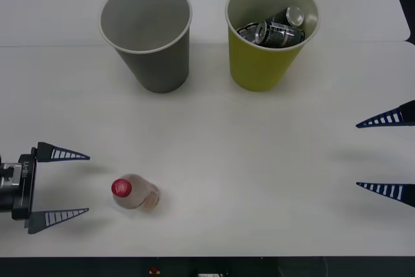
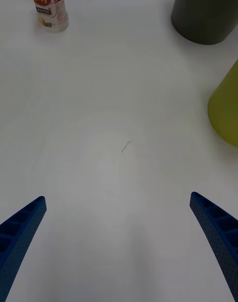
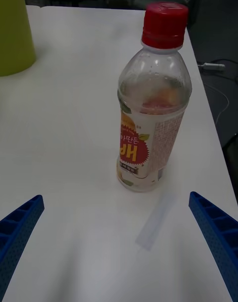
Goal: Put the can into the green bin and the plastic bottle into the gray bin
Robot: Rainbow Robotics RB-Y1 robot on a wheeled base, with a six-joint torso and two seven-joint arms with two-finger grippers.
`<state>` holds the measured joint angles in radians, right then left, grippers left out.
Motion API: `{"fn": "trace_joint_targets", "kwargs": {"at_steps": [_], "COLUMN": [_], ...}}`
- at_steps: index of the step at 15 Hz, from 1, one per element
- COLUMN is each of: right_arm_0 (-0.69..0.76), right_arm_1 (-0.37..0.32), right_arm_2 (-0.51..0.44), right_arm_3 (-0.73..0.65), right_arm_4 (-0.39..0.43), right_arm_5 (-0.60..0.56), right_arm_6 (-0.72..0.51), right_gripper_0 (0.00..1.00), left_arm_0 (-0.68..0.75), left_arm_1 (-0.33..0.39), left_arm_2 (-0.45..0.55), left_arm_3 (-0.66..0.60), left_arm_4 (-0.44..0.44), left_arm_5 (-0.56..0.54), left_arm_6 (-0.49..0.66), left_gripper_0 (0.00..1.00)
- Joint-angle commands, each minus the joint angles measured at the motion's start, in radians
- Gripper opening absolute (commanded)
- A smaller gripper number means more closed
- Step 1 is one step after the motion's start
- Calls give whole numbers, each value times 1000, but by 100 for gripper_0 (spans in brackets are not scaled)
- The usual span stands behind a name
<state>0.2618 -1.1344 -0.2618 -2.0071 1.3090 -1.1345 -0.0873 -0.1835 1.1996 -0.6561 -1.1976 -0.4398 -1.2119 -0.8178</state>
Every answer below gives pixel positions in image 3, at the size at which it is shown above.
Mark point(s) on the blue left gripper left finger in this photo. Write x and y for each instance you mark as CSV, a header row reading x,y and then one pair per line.
x,y
17,230

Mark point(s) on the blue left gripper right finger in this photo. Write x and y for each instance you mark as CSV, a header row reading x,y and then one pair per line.
x,y
218,235

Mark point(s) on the clear bottle with red cap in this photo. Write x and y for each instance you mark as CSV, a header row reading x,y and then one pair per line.
x,y
151,113

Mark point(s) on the yellow-green plastic bin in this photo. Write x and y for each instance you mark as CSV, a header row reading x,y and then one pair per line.
x,y
13,31

